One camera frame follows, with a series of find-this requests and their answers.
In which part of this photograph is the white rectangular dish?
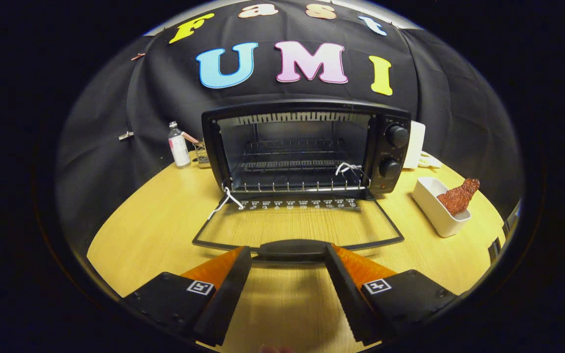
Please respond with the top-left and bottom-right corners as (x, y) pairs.
(411, 176), (472, 238)

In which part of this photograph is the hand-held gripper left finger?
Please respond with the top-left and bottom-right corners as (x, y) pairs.
(123, 246), (253, 347)

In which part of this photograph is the small clear bottle pink label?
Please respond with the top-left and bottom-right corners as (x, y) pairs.
(168, 121), (191, 168)

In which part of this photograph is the black backdrop cloth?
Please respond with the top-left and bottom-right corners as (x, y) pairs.
(57, 0), (523, 255)

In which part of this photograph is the reddish brown meat piece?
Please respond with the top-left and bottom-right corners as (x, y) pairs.
(437, 177), (481, 216)

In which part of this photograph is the small wire basket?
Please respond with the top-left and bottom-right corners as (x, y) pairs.
(193, 139), (211, 169)

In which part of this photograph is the small white green packet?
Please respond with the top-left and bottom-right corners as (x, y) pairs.
(419, 152), (443, 170)

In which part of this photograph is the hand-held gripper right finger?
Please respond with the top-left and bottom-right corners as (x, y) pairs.
(324, 244), (459, 346)

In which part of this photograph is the white box appliance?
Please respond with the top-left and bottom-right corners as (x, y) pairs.
(403, 121), (426, 170)

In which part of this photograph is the black toaster oven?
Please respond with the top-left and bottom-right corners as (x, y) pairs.
(192, 100), (412, 262)

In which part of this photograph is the wire oven rack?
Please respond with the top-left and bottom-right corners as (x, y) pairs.
(224, 140), (369, 193)

